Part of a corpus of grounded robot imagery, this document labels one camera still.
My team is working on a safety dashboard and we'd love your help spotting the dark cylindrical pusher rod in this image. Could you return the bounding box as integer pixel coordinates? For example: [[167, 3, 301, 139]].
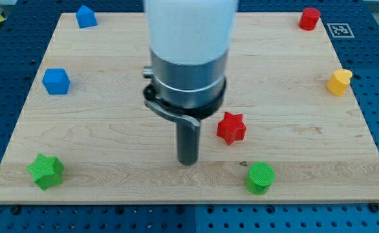
[[176, 124, 199, 166]]

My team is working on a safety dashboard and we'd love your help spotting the silver tool flange with clamp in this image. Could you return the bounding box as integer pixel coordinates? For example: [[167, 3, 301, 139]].
[[143, 51, 228, 131]]

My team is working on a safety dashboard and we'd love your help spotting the red star block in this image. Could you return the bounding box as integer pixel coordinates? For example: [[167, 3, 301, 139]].
[[216, 111, 247, 146]]

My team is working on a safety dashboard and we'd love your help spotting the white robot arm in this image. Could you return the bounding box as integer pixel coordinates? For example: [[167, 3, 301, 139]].
[[143, 0, 239, 166]]

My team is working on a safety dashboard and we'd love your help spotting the green star block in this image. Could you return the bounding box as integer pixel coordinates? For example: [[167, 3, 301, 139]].
[[26, 153, 65, 191]]

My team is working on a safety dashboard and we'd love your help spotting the green cylinder block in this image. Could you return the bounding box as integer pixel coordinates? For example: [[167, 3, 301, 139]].
[[245, 162, 275, 195]]

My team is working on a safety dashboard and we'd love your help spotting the wooden board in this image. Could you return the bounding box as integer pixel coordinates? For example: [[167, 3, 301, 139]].
[[0, 12, 379, 205]]

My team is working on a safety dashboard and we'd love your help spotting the blue pentagon block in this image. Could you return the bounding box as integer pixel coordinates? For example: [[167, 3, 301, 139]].
[[76, 5, 98, 28]]

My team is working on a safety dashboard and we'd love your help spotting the blue cube block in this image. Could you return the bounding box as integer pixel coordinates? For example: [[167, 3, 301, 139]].
[[42, 68, 70, 94]]

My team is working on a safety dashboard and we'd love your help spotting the red cylinder block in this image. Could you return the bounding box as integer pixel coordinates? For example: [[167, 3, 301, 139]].
[[298, 7, 321, 31]]

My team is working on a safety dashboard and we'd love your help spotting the yellow heart block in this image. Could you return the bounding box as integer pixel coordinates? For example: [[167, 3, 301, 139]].
[[327, 69, 353, 96]]

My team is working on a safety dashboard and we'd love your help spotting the white fiducial marker tag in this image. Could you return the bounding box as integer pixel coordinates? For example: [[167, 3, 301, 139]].
[[327, 23, 354, 38]]

